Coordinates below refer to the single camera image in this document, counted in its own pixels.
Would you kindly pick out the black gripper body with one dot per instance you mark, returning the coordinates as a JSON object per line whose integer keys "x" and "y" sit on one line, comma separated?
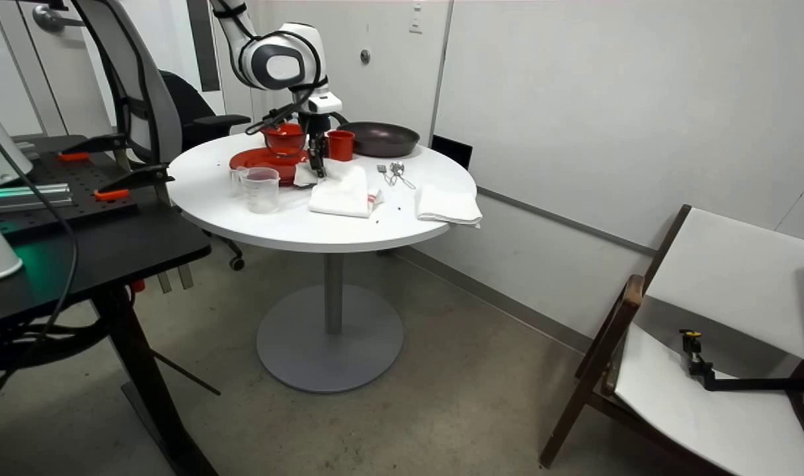
{"x": 319, "y": 128}

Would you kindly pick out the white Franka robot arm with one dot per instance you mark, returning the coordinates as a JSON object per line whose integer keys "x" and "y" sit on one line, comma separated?
{"x": 284, "y": 62}

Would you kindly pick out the folded white towel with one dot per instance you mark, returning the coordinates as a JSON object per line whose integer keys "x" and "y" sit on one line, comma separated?
{"x": 444, "y": 198}

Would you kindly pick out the red bowl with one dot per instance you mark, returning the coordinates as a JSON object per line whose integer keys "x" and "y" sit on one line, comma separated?
{"x": 286, "y": 137}

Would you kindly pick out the red cloth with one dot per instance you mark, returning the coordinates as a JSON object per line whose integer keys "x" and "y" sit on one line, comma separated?
{"x": 261, "y": 159}

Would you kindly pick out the clear plastic measuring cup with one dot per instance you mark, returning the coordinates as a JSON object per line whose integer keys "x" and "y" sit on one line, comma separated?
{"x": 261, "y": 188}

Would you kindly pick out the metal fork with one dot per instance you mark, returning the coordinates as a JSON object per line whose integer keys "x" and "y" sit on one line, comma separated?
{"x": 384, "y": 172}

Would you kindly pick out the dark frying pan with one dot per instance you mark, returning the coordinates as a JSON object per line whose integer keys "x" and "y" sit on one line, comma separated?
{"x": 384, "y": 137}

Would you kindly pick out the metal spoon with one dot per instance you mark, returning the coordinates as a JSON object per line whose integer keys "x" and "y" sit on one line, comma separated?
{"x": 402, "y": 176}

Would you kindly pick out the black office chair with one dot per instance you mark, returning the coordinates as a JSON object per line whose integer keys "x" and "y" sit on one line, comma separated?
{"x": 195, "y": 106}

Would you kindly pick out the black box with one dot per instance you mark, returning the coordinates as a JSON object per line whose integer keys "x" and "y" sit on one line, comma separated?
{"x": 452, "y": 148}

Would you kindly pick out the narrow door window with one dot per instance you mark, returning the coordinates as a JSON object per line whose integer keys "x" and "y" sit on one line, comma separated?
{"x": 202, "y": 42}

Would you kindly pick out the mesh back office chair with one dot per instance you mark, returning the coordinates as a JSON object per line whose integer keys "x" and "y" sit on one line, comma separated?
{"x": 126, "y": 69}

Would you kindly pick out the orange clamp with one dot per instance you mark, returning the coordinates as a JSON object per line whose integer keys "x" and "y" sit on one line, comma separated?
{"x": 72, "y": 157}
{"x": 111, "y": 193}

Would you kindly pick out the black desk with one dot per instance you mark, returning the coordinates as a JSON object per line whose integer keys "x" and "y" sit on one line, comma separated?
{"x": 111, "y": 247}

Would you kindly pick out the black clamp stand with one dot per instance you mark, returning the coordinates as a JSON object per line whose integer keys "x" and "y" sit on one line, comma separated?
{"x": 754, "y": 383}

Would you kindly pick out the round white pedestal table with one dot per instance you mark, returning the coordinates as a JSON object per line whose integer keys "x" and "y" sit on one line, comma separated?
{"x": 331, "y": 230}

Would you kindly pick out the aluminium rail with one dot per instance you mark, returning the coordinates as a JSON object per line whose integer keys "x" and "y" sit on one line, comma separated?
{"x": 32, "y": 197}

